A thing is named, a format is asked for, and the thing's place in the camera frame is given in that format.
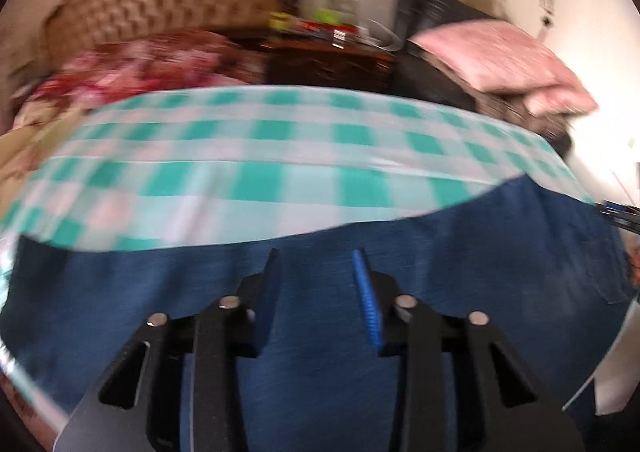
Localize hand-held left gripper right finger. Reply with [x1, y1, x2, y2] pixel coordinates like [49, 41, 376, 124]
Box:
[352, 249, 538, 452]

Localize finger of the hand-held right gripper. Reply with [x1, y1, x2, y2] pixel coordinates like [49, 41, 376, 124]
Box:
[597, 199, 640, 235]

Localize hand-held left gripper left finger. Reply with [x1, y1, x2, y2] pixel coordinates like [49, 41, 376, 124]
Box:
[97, 248, 282, 452]

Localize blue denim pants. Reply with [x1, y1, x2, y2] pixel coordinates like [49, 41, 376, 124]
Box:
[0, 172, 637, 452]

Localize green checkered cloth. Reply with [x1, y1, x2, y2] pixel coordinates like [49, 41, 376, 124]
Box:
[0, 86, 598, 438]

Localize small pink pillow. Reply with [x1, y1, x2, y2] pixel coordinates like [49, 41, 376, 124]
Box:
[522, 82, 600, 117]

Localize large pink pillow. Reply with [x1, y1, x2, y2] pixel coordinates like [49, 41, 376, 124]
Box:
[407, 19, 587, 95]

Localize black leather armchair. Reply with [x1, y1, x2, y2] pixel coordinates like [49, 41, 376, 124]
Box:
[390, 0, 573, 153]

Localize dark wooden nightstand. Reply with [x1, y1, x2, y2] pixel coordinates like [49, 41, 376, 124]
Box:
[262, 29, 396, 92]

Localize red floral quilt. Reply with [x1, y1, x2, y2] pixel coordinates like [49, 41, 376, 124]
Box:
[30, 29, 251, 107]

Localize red flat box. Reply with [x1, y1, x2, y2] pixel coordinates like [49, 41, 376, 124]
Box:
[297, 19, 358, 38]

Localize beige floral bedsheet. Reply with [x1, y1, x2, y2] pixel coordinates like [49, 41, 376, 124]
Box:
[0, 96, 91, 213]

